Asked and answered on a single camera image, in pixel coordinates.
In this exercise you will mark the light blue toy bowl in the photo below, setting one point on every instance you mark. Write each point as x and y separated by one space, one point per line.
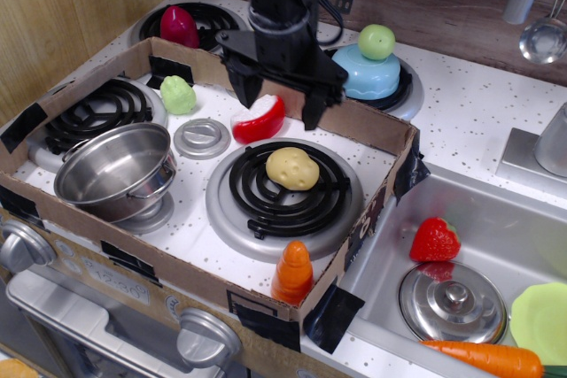
368 79

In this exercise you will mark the orange object bottom left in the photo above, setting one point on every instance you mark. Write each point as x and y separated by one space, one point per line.
14 368

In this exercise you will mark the dark red toy pepper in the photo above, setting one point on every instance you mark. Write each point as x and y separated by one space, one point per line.
177 25

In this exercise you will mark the red toy strawberry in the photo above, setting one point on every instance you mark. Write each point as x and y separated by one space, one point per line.
435 240

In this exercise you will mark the black burner front right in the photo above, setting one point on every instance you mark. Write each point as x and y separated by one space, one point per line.
258 217

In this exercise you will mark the cardboard fence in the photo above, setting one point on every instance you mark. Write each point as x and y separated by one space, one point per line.
186 253

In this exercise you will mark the light green toy plate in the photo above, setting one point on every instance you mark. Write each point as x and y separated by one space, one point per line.
538 322

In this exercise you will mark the green toy apple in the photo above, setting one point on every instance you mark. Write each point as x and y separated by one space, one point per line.
376 42

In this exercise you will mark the silver oven door handle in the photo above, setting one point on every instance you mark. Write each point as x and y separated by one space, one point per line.
81 321

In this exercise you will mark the yellow toy potato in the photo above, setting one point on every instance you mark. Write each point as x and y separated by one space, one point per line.
292 168

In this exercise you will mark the red white toy cheese wedge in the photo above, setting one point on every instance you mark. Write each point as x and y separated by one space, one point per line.
262 120

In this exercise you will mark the silver oven knob right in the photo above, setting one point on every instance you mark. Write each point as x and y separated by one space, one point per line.
205 340

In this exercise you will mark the hanging steel ladle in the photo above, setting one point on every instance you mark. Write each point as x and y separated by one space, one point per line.
544 41

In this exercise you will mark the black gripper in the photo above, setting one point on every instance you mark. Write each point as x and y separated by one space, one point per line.
289 54

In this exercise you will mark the steel pot lid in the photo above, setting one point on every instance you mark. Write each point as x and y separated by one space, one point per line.
448 301

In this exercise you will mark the black burner back right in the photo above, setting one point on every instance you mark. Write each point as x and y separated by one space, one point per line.
406 101

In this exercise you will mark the silver oven knob left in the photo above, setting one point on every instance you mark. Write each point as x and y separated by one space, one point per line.
23 247

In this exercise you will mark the orange toy carrot piece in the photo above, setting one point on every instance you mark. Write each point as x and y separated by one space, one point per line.
294 275

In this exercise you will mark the long orange toy carrot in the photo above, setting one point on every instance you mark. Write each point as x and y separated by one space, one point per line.
498 360

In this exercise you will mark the light green toy broccoli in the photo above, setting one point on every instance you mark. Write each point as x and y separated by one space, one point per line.
178 95

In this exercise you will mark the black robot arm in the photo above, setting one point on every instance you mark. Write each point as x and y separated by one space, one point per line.
287 10

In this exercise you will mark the stainless steel sink basin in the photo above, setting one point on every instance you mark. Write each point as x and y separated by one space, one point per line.
512 240

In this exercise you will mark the silver oven knob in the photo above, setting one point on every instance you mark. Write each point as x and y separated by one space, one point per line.
23 247
205 340

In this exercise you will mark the silver stove knob centre front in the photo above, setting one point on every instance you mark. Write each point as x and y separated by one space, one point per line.
201 139

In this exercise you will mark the stainless steel pot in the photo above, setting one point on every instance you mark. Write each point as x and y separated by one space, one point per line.
120 173

